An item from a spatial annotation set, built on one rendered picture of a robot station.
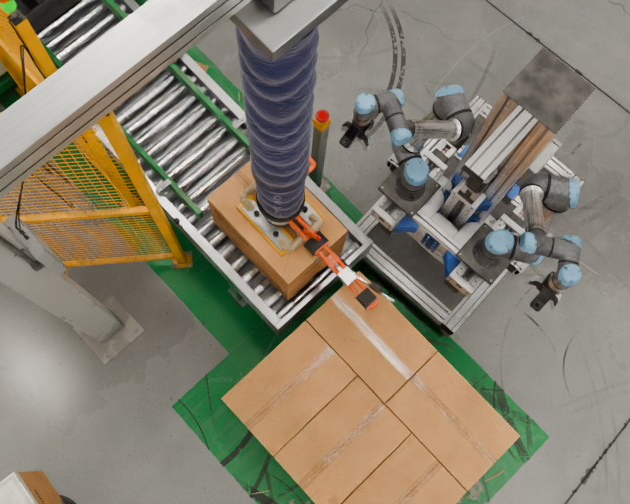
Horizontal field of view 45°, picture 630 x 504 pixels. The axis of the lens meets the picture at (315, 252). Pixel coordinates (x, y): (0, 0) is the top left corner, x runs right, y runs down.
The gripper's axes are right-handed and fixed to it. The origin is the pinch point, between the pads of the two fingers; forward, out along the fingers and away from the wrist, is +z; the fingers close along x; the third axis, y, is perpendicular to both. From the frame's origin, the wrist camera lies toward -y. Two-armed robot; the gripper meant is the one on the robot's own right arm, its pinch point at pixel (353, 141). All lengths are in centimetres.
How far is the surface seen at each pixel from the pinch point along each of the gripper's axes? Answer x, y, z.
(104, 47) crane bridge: 19, -79, -153
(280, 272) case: -7, -54, 57
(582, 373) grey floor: -167, 39, 152
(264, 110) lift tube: 9, -43, -82
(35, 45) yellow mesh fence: 103, -69, -42
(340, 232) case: -15, -19, 57
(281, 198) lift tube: 6.1, -38.8, 4.2
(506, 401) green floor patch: -143, -5, 152
